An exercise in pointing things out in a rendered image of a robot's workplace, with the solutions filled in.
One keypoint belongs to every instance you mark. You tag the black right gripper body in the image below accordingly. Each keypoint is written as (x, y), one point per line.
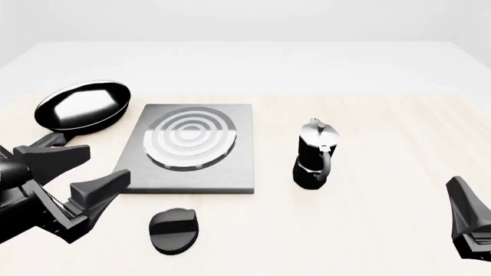
(475, 245)

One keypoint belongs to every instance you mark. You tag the flat grey stove plate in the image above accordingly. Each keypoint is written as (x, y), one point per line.
(192, 146)

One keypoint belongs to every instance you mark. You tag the black frying pan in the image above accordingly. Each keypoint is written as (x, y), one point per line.
(84, 106)

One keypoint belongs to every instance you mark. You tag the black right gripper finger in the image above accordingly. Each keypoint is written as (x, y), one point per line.
(470, 210)

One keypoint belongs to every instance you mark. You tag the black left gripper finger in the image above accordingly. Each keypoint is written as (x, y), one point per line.
(99, 191)
(51, 162)

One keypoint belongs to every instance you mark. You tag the round black stove knob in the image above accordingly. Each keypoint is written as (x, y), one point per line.
(173, 233)

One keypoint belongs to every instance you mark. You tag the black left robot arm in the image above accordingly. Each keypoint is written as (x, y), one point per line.
(11, 207)

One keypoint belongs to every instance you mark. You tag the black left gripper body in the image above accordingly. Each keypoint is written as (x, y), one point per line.
(53, 214)

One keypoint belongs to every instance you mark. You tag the black moka pot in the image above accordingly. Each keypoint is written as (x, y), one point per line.
(316, 155)

